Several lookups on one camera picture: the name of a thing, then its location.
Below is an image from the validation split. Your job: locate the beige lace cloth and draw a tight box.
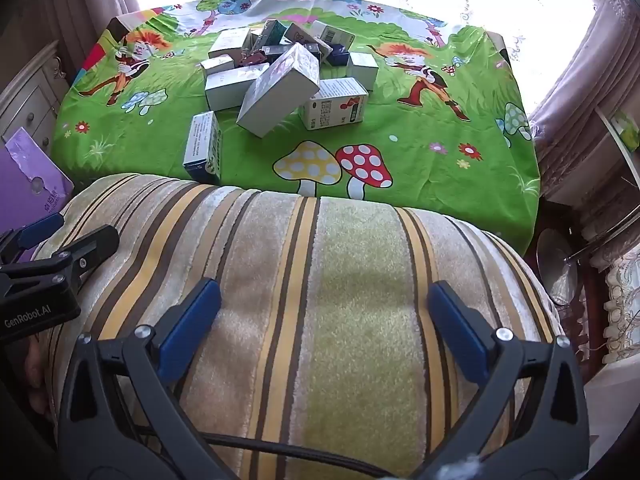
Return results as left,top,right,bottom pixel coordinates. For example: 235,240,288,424
597,255,640,368

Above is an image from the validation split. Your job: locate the small white carton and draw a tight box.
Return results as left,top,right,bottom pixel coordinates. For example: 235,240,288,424
200,55,236,79

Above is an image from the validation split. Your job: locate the green white packet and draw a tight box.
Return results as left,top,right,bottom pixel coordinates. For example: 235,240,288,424
611,110,640,152

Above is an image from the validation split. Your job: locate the black cable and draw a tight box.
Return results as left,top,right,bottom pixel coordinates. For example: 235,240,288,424
135,427,401,478

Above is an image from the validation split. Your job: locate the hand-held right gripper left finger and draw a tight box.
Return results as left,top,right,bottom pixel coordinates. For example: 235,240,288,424
56,276,238,480

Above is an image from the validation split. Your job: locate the white carton red green label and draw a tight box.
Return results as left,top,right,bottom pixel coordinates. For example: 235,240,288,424
299,78,370,131

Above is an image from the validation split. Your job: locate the silver white carton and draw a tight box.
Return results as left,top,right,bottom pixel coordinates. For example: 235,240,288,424
346,52,379,92

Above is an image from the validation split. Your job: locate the white carton with barcode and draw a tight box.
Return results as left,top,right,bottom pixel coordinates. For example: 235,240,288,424
311,21,356,54

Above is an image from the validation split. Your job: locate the green cartoon printed tablecloth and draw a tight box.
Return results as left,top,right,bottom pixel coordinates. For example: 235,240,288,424
50,0,541,256

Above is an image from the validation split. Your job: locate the large lavender white carton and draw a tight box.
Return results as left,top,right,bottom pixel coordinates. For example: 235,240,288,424
236,42,321,139

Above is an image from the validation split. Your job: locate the white carton with line drawing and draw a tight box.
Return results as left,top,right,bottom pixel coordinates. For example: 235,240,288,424
283,22,334,63

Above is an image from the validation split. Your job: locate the striped plush cushion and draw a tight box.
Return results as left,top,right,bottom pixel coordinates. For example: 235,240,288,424
30,172,563,480

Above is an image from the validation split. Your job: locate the white ornate dresser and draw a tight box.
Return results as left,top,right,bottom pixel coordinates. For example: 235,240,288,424
0,40,68,161

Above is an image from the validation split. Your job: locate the pink drape curtain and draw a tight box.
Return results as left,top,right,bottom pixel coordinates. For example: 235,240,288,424
525,0,640,201
30,0,143,61

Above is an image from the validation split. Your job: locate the grey white carton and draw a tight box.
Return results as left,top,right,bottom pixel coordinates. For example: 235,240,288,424
204,64,272,112

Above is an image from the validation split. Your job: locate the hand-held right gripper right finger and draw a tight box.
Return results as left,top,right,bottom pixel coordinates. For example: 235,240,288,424
415,280,592,480

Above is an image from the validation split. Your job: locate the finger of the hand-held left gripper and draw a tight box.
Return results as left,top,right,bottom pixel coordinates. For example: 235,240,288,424
0,212,66,264
30,225,121,294

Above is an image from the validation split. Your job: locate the purple cardboard box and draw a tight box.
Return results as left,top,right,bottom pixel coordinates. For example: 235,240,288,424
0,127,76,261

